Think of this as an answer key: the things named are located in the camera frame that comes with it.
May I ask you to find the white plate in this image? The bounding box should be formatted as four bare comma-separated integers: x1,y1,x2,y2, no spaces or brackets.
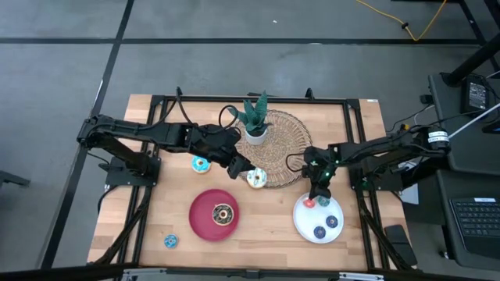
292,192,345,245

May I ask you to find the large white blue-drizzled donut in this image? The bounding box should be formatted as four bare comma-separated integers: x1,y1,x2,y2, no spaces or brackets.
246,167,269,190

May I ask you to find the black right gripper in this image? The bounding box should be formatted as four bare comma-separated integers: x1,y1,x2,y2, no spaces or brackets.
302,146,338,201

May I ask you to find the black side desk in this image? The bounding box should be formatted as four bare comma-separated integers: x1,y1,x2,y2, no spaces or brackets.
427,71,500,272

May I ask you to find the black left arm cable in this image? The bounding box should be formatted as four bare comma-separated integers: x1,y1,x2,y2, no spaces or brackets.
175,87,240,130

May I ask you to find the yellow cable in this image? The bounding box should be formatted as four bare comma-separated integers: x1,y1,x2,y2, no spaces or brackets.
355,0,448,42

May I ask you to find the round woven placemat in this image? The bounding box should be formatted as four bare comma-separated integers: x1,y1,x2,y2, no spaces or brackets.
233,108,313,189

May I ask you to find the snake plant in white pot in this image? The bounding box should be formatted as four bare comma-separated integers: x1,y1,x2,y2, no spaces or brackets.
227,90,273,146

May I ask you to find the black metal table frame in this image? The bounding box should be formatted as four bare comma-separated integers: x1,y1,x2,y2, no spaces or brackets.
87,86,416,274

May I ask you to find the large chocolate frosted donut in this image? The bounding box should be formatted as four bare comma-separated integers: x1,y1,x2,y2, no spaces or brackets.
212,203,235,226

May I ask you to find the black stand pole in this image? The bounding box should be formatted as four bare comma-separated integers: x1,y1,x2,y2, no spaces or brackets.
441,33,500,87

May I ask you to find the white cable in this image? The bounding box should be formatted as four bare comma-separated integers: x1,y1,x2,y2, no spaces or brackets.
448,101,500,140

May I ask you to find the black phone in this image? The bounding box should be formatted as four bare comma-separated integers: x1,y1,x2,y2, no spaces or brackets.
384,223,419,267

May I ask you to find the large blue frosted donut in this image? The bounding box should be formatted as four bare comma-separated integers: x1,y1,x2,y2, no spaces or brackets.
191,155,213,175

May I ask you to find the black overhead crossbar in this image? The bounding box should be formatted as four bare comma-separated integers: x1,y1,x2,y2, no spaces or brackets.
0,261,500,281

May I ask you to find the black laptop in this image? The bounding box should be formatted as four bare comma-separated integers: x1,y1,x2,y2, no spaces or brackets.
448,196,500,259

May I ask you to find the red plate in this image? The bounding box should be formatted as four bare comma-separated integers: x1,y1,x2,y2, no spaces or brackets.
188,188,241,242

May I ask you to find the white paper sheet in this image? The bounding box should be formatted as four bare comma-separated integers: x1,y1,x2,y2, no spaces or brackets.
398,161,420,206

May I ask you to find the grey furniture leg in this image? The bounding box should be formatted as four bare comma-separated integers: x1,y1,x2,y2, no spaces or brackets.
0,169,31,189

